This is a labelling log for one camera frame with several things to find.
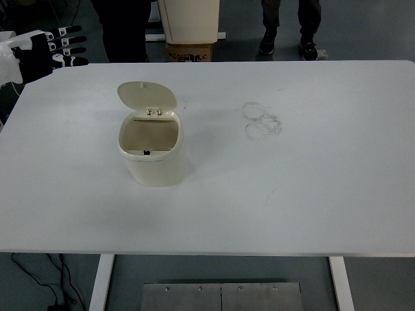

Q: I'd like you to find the printed cardboard box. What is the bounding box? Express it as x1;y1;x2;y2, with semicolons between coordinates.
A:
165;42;215;62

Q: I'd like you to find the black floor cable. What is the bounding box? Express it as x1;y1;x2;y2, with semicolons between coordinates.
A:
11;252;87;311

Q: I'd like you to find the large cream trash bin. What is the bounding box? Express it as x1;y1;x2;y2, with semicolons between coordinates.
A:
158;0;220;44

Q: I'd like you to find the grey metal plate with screws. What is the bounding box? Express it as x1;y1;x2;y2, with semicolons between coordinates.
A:
142;282;304;311

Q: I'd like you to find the person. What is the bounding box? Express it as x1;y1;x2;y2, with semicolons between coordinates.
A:
258;0;322;62
90;0;152;63

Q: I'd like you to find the small cream lidded trash bin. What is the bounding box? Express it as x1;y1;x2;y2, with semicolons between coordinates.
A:
117;80;185;188

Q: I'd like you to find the white table leg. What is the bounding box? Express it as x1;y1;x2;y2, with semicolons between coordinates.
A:
88;254;116;311
329;256;356;311

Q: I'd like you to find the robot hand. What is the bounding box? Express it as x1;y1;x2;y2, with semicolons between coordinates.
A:
0;25;90;86

